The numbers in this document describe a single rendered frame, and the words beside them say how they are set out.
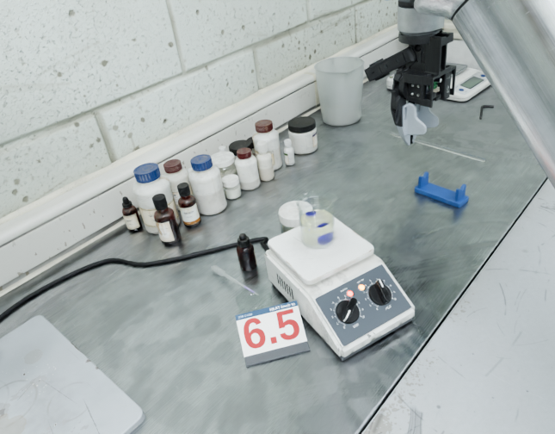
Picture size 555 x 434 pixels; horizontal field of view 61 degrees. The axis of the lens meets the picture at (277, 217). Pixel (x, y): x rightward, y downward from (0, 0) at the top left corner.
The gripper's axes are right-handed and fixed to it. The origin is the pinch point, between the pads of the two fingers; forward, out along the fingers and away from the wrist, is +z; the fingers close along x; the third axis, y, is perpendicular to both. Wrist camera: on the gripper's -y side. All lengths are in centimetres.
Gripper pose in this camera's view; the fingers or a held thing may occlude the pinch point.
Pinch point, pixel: (407, 137)
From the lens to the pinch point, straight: 96.1
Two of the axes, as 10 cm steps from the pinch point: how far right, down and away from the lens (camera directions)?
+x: 7.4, -4.5, 5.0
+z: 1.3, 8.2, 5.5
